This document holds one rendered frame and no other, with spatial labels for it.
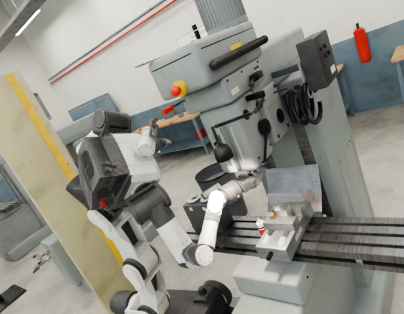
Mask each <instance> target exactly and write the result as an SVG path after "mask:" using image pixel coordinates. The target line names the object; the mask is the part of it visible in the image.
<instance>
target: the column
mask: <svg viewBox="0 0 404 314"><path fill-rule="evenodd" d="M295 85H300V86H302V85H303V80H302V76H301V73H300V70H299V71H296V72H293V73H291V74H289V75H288V76H287V77H286V78H285V79H284V80H282V81H281V82H280V83H279V84H278V85H277V86H276V88H277V90H281V89H284V88H288V89H287V90H283V91H280V92H278V94H279V96H280V100H281V103H282V106H283V109H284V112H285V114H286V117H287V120H288V123H289V130H288V131H287V132H286V133H285V134H284V135H283V137H282V138H281V139H280V140H279V142H277V144H273V145H272V147H273V151H272V153H271V154H270V155H269V157H268V158H267V159H266V161H267V162H268V166H267V167H266V168H264V167H262V166H261V168H258V169H257V171H258V174H259V173H262V174H263V177H262V178H261V182H262V184H263V187H264V189H265V191H266V194H267V196H268V187H267V181H266V171H265V170H266V169H273V168H284V167H291V166H302V165H309V164H318V167H319V176H320V182H321V191H322V214H325V215H326V216H327V217H375V215H374V212H373V208H372V204H371V201H370V197H369V193H368V190H367V186H366V183H365V179H364V175H363V172H362V168H361V165H360V161H359V157H358V154H357V150H356V147H355V143H354V139H353V136H352V132H351V129H350V125H349V121H348V118H347V114H346V112H345V108H344V103H343V101H342V97H341V92H340V90H339V86H338V83H337V79H336V78H335V79H334V80H333V81H332V83H331V84H330V85H329V86H328V87H327V88H323V89H320V90H318V91H317V92H316V93H314V95H313V97H314V106H315V114H314V119H315V120H316V118H317V115H318V105H317V102H322V107H323V108H322V109H323V113H322V119H321V121H320V122H319V123H318V124H317V125H313V124H312V123H308V124H307V125H306V126H302V125H300V124H299V123H298V124H295V123H293V122H292V120H291V118H290V116H289V113H288V109H287V106H286V102H285V95H286V92H287V91H288V90H293V91H295V92H296V94H295V96H294V105H295V108H296V111H297V113H298V110H299V109H298V104H297V102H296V100H297V90H298V89H297V90H295V89H294V86H295ZM352 271H353V274H354V277H355V281H356V283H357V286H358V287H364V288H370V287H371V284H372V278H373V272H374V270H369V269H358V268H352Z"/></svg>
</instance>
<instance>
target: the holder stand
mask: <svg viewBox="0 0 404 314"><path fill-rule="evenodd" d="M208 201H209V198H207V199H206V200H204V199H203V198H202V196H201V194H195V195H193V196H191V197H190V198H189V199H188V200H187V202H186V203H185V204H184V205H183V208H184V210H185V212H186V214H187V217H188V218H189V220H190V223H191V224H192V227H193V228H194V230H195V231H196V232H201V231H202V226H203V223H204V217H205V212H206V209H207V204H208ZM232 221H233V218H232V215H231V213H230V211H229V209H228V207H227V204H226V205H225V206H224V208H222V213H221V216H220V221H219V224H218V229H217V232H225V230H226V229H227V227H228V226H229V225H230V223H231V222H232Z"/></svg>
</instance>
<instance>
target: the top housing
mask: <svg viewBox="0 0 404 314"><path fill-rule="evenodd" d="M255 39H257V36H256V33H255V30H254V28H253V24H252V23H251V22H249V21H247V22H244V23H241V24H239V25H236V26H233V27H230V28H228V29H225V30H222V31H220V32H216V33H214V34H211V35H209V36H206V37H203V38H200V39H197V40H192V41H191V42H190V43H188V44H186V45H184V46H182V47H180V48H178V49H176V50H174V51H172V52H170V53H168V54H167V55H165V56H163V57H161V58H159V59H157V60H155V61H153V62H151V63H150V64H149V67H148V68H149V71H150V73H151V75H152V77H153V79H154V82H155V84H156V86H157V89H158V90H159V93H160V94H161V97H162V99H163V100H165V101H168V100H172V99H174V98H177V97H175V96H173V95H172V94H171V87H172V84H173V83H174V82H176V81H178V80H182V81H184V82H185V83H186V85H187V88H188V92H187V93H191V92H194V91H196V90H199V89H202V88H205V87H208V86H210V85H212V84H213V83H215V82H217V81H219V80H220V79H222V78H224V77H226V76H227V75H229V74H230V73H232V72H234V71H236V70H237V69H239V68H240V67H243V66H244V65H246V64H247V63H249V62H251V61H252V60H254V59H256V58H257V57H259V56H260V55H261V47H260V46H259V47H257V48H256V49H254V50H252V51H250V52H249V53H247V54H245V55H243V56H241V57H239V58H237V59H235V60H233V61H231V62H229V63H228V64H226V65H224V66H222V67H220V68H219V69H217V70H213V69H211V68H210V61H211V60H214V59H216V58H217V57H220V56H221V55H223V54H226V53H228V52H230V51H232V50H234V49H236V48H238V47H240V46H242V45H245V44H247V43H249V42H251V41H253V40H255Z"/></svg>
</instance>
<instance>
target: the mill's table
mask: <svg viewBox="0 0 404 314"><path fill-rule="evenodd" d="M266 217H267V216H232V218H233V221H232V222H231V223H230V225H229V226H228V227H227V229H226V230H225V232H217V236H216V243H215V249H214V251H213V252H220V253H226V254H237V255H247V256H254V257H259V255H258V252H257V251H256V248H255V246H256V245H257V243H258V241H259V240H260V238H261V235H260V232H259V230H258V228H257V225H256V222H257V220H258V218H259V219H261V220H263V221H264V220H265V219H266ZM186 233H187V235H188V236H189V237H190V239H191V241H192V242H193V243H195V244H198V241H199V236H200V233H201V232H196V231H195V230H194V228H193V227H190V228H189V229H188V230H187V231H186ZM292 261H297V262H308V263H314V264H324V265H335V266H341V267H352V268H358V269H369V270H379V271H385V272H396V273H401V274H404V217H312V218H311V220H310V222H309V225H308V227H307V229H306V231H305V233H304V235H303V238H302V239H301V241H300V243H299V245H298V248H297V250H296V252H295V254H294V256H293V259H292Z"/></svg>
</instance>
